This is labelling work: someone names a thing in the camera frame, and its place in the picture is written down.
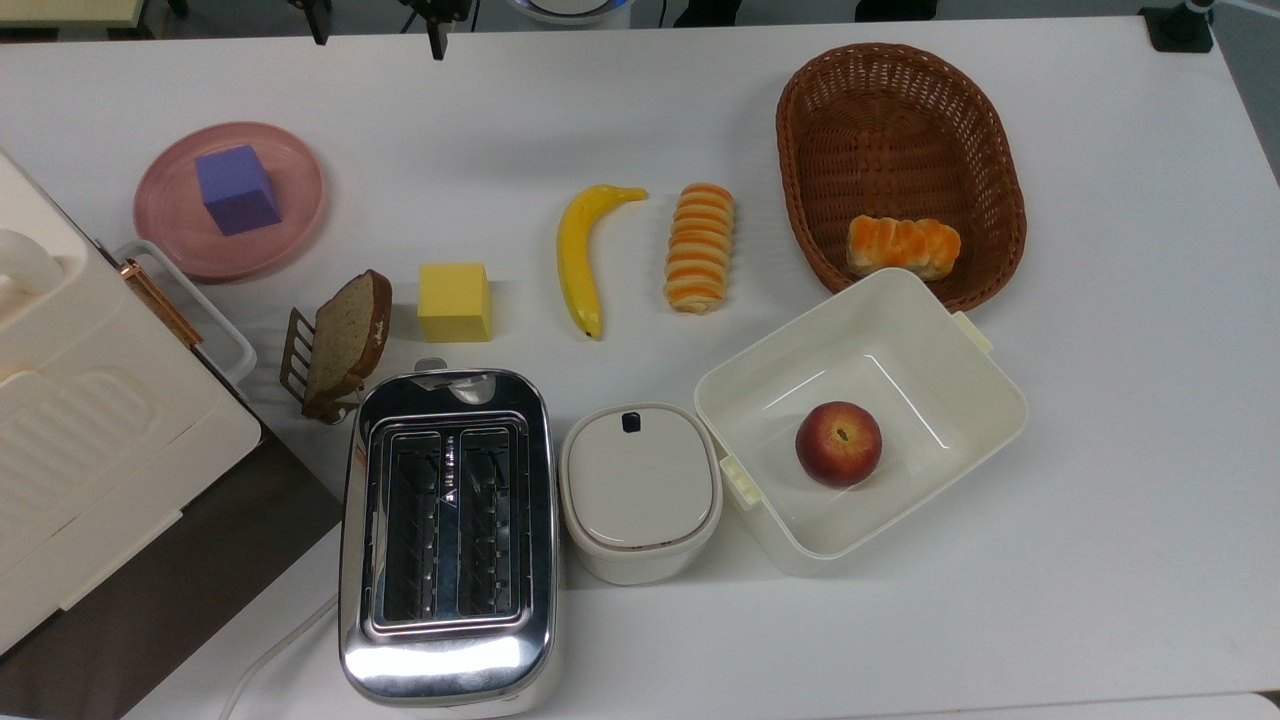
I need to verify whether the purple cube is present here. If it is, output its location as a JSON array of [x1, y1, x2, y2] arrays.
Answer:
[[195, 145, 283, 237]]

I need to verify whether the yellow cube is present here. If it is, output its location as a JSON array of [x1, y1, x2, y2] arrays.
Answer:
[[417, 262, 494, 344]]

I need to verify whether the yellow toy banana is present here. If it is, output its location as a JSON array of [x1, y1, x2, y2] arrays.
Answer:
[[556, 184, 649, 341]]

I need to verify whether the brown bread slice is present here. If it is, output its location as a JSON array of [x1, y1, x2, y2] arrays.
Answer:
[[302, 269, 393, 419]]

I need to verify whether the pink plate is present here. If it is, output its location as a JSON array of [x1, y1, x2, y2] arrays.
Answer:
[[133, 122, 326, 282]]

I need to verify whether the orange striped bread roll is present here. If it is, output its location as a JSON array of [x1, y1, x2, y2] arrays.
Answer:
[[664, 183, 737, 315]]

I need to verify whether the brown wicker basket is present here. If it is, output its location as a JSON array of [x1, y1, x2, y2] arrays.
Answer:
[[776, 42, 1028, 313]]

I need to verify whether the white lidded bin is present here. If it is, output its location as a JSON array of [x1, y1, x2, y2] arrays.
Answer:
[[558, 402, 724, 587]]

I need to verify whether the orange glazed bun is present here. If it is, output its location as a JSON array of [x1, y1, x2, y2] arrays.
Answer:
[[847, 214, 962, 282]]

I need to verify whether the cream toy cabinet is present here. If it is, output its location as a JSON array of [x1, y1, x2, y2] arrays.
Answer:
[[0, 150, 263, 656]]

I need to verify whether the red apple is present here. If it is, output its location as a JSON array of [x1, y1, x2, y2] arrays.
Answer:
[[795, 401, 884, 489]]

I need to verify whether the dark brown cabinet base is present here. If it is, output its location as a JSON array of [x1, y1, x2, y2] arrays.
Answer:
[[0, 432, 344, 720]]

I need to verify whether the white plastic box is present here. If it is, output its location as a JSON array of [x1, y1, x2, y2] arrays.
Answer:
[[693, 267, 1029, 578]]

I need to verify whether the chrome and cream toaster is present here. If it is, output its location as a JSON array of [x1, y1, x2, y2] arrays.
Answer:
[[338, 358, 561, 711]]

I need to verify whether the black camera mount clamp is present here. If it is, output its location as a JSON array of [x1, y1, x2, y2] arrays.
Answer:
[[290, 0, 332, 46], [1140, 0, 1216, 53]]

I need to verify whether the white frame handle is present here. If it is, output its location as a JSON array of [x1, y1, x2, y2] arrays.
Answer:
[[112, 240, 258, 401]]

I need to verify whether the copper cabinet handle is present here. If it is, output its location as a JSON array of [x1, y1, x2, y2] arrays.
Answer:
[[120, 258, 204, 348]]

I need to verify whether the white toaster cable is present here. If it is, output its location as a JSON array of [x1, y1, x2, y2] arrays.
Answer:
[[218, 595, 341, 720]]

